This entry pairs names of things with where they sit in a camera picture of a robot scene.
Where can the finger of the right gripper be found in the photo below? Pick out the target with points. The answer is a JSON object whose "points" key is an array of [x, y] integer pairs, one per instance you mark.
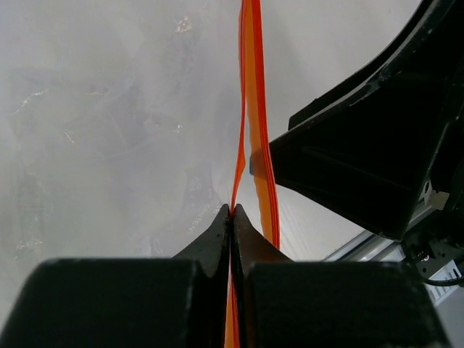
{"points": [[367, 148]]}

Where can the clear orange zip top bag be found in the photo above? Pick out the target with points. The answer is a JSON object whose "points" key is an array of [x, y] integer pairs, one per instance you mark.
{"points": [[125, 127]]}

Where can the aluminium mounting rail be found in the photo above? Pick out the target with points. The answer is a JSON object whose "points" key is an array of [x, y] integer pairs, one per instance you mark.
{"points": [[433, 246]]}

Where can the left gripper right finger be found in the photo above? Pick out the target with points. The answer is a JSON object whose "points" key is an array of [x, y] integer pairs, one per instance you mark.
{"points": [[277, 302]]}

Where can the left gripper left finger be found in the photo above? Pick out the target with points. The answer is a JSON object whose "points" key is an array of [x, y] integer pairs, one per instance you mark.
{"points": [[140, 302]]}

